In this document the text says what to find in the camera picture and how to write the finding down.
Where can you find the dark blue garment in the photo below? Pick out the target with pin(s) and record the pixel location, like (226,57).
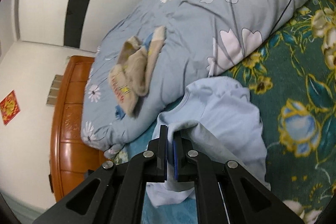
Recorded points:
(120,112)

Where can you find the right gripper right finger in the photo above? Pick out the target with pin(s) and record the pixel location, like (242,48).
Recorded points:
(226,192)

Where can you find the red fu wall decoration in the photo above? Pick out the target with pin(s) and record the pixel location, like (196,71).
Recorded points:
(9,107)

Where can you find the wall switch panel row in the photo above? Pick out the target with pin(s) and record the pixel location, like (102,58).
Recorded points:
(54,90)

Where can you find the grey-blue floral duvet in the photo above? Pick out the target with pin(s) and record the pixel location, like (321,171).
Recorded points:
(201,38)

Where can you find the orange wooden headboard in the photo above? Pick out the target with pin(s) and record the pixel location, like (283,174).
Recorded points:
(70,158)

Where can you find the teal floral bed blanket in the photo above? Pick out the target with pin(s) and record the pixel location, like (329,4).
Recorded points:
(291,78)

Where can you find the beige fuzzy sweater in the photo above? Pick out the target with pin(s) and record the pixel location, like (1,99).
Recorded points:
(136,74)

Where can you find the light blue long-sleeve shirt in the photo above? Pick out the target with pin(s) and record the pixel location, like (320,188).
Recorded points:
(216,115)

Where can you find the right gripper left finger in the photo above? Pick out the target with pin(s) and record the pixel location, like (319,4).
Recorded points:
(113,193)

